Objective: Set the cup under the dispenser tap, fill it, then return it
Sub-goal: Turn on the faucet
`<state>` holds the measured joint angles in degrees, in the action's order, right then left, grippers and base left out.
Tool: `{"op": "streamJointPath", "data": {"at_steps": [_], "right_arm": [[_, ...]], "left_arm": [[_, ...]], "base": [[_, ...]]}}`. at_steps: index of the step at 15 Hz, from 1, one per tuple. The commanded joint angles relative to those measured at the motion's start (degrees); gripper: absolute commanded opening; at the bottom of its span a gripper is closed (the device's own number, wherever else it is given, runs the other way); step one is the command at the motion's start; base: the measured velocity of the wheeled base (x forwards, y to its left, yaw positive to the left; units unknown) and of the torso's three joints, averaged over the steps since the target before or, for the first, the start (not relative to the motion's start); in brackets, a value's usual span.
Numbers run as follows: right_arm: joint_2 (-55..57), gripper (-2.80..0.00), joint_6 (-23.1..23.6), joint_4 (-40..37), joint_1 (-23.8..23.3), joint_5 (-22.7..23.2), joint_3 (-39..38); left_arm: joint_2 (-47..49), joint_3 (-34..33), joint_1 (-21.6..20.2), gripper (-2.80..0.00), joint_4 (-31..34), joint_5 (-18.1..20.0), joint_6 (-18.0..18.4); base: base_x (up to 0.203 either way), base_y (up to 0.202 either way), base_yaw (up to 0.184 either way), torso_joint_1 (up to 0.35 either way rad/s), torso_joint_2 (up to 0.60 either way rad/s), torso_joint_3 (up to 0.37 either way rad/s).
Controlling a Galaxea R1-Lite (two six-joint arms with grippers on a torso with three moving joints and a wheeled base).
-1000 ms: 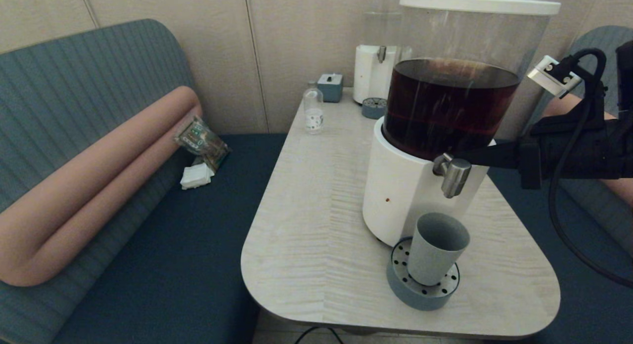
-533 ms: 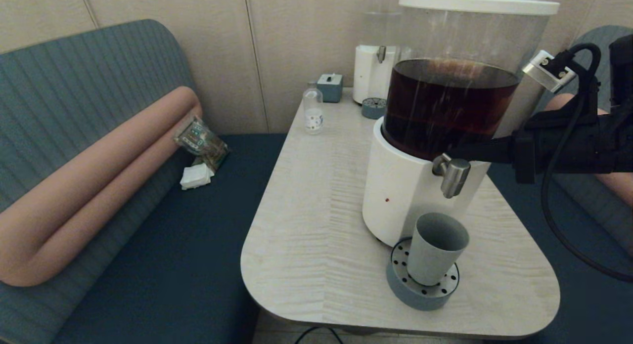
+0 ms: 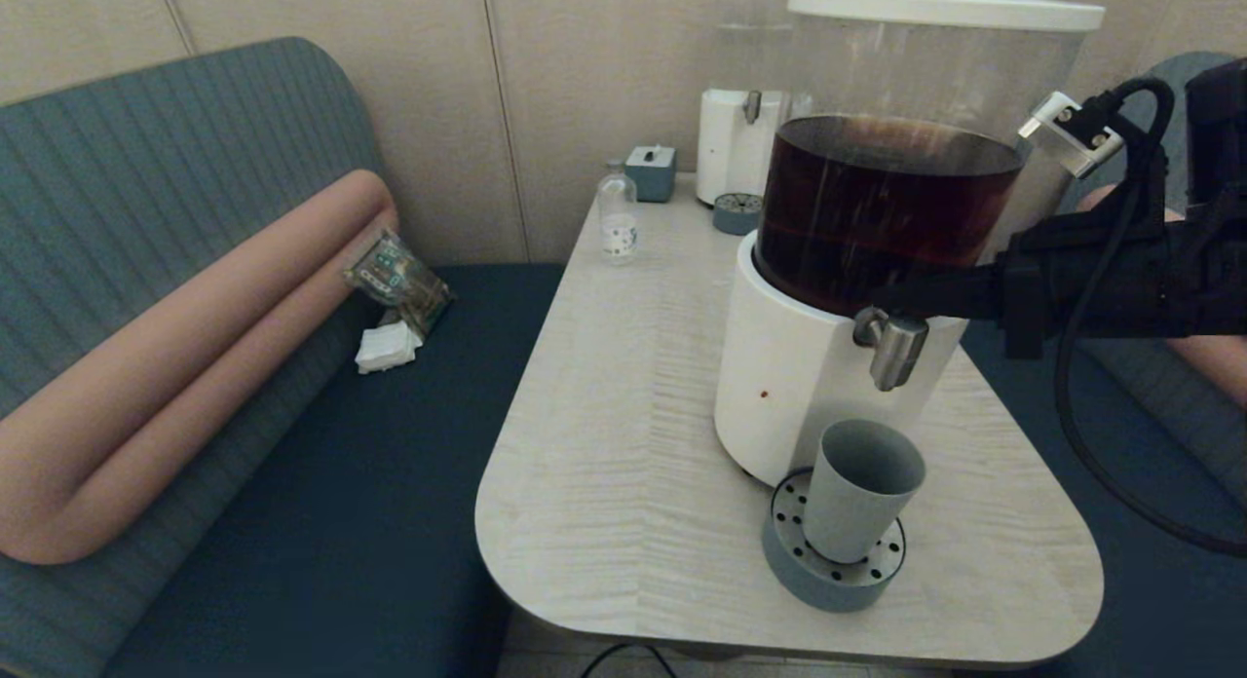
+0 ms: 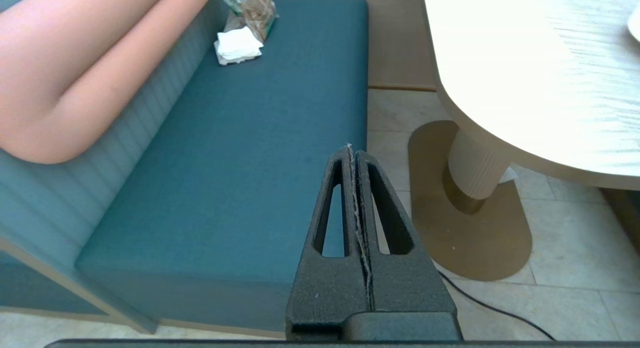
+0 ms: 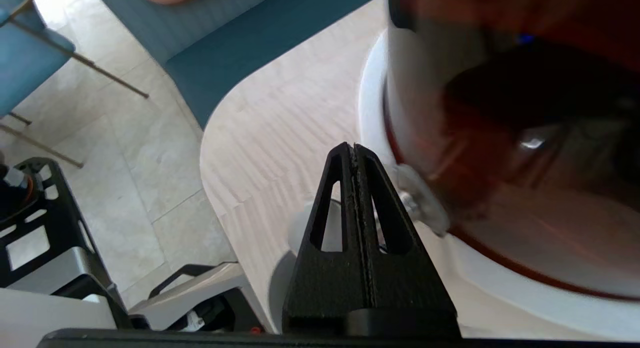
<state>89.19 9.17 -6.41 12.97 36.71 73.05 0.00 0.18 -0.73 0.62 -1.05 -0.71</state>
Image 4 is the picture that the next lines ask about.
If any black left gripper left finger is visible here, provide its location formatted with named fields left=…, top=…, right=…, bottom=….
left=285, top=144, right=374, bottom=339

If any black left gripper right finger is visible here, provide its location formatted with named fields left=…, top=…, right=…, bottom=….
left=353, top=149, right=457, bottom=314

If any blue bench with snack packet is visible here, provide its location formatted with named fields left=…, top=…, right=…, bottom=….
left=0, top=0, right=370, bottom=336

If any white napkin stack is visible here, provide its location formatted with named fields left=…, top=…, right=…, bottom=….
left=214, top=26, right=265, bottom=66

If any green snack packet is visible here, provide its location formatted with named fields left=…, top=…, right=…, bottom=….
left=213, top=0, right=279, bottom=44

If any long folded pink bolster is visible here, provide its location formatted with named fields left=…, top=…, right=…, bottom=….
left=0, top=0, right=216, bottom=165

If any large dispenser with dark tea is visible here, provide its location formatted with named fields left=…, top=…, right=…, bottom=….
left=626, top=3, right=640, bottom=44

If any tan table pedestal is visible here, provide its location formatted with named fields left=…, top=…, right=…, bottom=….
left=407, top=120, right=532, bottom=282

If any black floor cable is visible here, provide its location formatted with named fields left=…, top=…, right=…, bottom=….
left=437, top=270, right=556, bottom=341

